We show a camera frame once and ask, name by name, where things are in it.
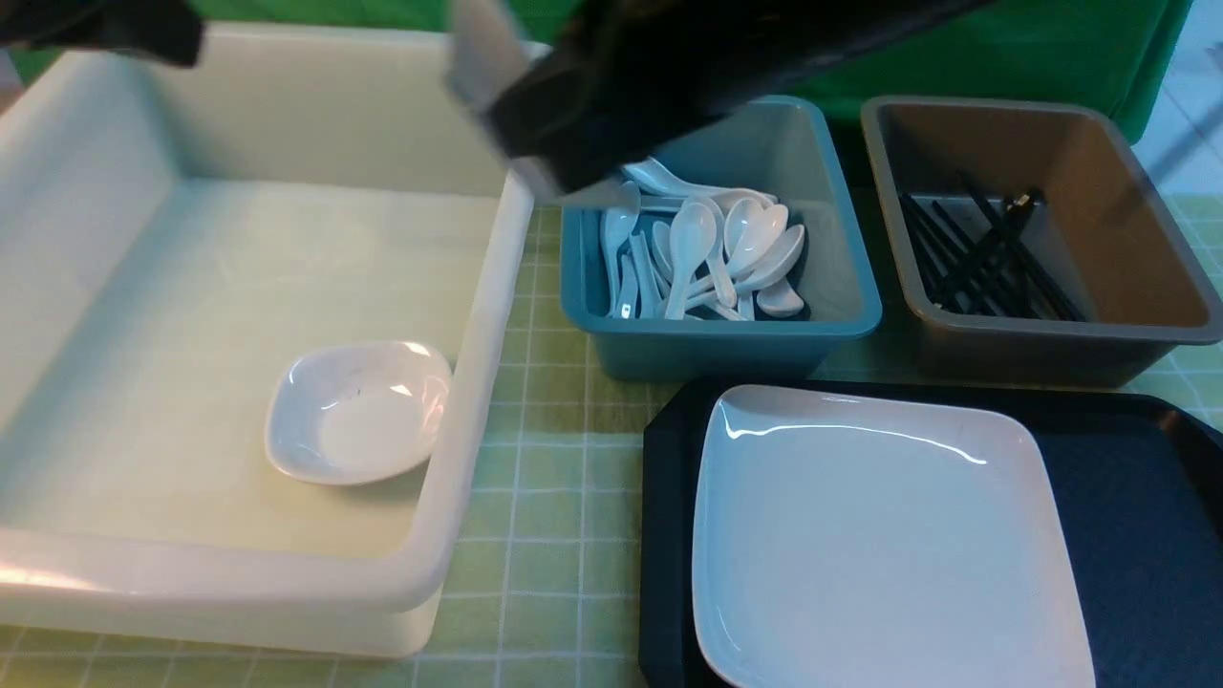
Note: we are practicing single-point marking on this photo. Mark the small white dish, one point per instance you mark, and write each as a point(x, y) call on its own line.
point(359, 413)

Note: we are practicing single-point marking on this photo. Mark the large white square plate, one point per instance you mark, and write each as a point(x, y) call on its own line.
point(848, 541)

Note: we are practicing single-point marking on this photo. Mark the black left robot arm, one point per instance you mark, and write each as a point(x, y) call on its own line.
point(170, 32)

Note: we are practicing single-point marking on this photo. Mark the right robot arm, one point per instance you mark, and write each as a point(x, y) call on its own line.
point(624, 78)

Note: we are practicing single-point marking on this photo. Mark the white spoon left of pile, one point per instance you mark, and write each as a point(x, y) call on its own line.
point(615, 229)

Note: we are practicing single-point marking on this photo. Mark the white spoon of pile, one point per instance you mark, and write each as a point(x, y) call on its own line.
point(615, 229)
point(692, 237)
point(773, 266)
point(654, 177)

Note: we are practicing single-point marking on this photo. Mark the white spoon centre of pile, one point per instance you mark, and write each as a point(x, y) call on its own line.
point(692, 237)

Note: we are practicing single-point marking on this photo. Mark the white spoon top of pile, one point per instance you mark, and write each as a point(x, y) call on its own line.
point(654, 177)

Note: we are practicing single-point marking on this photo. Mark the white spoon right of pile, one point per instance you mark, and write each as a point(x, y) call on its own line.
point(773, 266)

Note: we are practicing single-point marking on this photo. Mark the blue plastic spoon bin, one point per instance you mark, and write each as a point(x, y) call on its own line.
point(779, 145)

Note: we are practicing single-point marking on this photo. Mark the large white plastic bin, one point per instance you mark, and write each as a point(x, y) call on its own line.
point(173, 241)

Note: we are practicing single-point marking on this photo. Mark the black chopsticks in bin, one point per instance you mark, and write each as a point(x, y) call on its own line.
point(994, 275)

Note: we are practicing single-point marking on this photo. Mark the grey plastic chopstick bin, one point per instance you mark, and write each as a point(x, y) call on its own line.
point(1105, 234)

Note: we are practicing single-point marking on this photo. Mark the black serving tray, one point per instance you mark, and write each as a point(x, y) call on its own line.
point(1137, 484)

